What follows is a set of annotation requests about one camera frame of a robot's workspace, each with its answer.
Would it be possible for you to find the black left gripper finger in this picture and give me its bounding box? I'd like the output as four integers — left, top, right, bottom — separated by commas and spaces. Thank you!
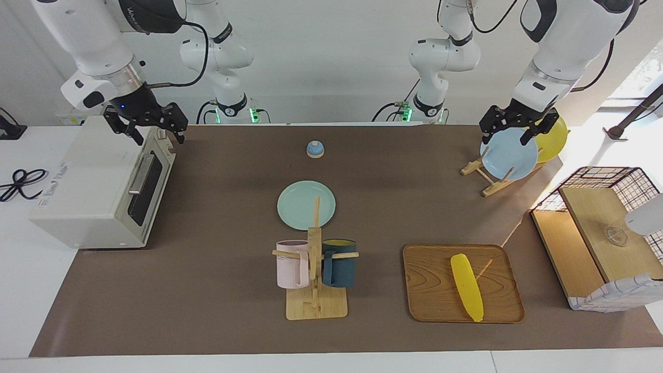
479, 105, 512, 145
520, 108, 560, 146

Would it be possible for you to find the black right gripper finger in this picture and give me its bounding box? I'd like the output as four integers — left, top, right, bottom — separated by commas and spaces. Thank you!
157, 102, 189, 145
103, 105, 146, 147

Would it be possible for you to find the toaster oven glass door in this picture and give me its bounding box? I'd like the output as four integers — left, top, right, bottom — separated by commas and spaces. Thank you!
124, 137, 177, 244

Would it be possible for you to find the mint green plate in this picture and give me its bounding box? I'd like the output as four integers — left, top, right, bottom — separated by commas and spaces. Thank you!
277, 180, 336, 231

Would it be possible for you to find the yellow corn cob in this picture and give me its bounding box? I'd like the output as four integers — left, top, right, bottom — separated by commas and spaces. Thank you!
450, 253, 484, 322

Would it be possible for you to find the white toaster oven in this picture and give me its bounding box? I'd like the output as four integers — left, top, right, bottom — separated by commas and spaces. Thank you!
28, 115, 177, 250

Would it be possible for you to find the yellow plate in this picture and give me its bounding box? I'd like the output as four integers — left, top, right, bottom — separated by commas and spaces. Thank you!
534, 115, 568, 163

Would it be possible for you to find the light blue plate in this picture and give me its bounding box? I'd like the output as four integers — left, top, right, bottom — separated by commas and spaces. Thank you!
480, 127, 539, 181

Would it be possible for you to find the wooden plate rack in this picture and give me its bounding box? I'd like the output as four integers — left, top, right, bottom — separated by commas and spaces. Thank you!
461, 147, 544, 197

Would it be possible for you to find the black stand pole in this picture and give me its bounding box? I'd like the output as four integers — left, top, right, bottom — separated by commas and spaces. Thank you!
603, 83, 663, 140

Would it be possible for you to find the small clear glass piece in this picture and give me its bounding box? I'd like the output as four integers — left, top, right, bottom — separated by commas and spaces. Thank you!
603, 226, 629, 247

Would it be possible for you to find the wooden serving tray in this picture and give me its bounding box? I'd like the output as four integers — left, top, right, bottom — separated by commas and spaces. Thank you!
402, 244, 525, 324

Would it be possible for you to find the checkered white cloth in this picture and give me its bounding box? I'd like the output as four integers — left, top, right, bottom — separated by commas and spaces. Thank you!
568, 273, 663, 312

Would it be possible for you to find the pink mug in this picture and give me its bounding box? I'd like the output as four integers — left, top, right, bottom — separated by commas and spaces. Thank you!
276, 240, 311, 290

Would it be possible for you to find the dark blue mug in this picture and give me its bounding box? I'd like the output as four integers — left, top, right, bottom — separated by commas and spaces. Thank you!
321, 239, 357, 288

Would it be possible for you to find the wooden mug rack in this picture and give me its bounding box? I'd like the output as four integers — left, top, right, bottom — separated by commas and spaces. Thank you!
272, 196, 359, 321

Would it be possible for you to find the black base cable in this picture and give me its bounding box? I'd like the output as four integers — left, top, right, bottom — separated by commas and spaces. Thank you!
371, 78, 421, 123
196, 100, 218, 125

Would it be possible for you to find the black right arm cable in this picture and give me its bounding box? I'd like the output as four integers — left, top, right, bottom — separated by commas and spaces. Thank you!
145, 21, 209, 89

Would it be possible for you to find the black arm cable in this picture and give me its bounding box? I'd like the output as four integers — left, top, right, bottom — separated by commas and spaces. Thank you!
570, 39, 615, 93
145, 21, 209, 89

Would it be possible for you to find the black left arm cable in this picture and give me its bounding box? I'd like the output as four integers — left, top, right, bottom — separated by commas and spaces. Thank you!
570, 39, 615, 93

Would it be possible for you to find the wooden shelf with wire frame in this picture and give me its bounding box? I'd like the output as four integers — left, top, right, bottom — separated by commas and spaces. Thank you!
530, 166, 663, 311

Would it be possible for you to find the black clamp mount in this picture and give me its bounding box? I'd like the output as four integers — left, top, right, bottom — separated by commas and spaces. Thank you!
0, 107, 27, 140

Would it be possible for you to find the black looped cable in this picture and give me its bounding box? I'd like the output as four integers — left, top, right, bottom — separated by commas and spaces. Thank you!
0, 168, 48, 203

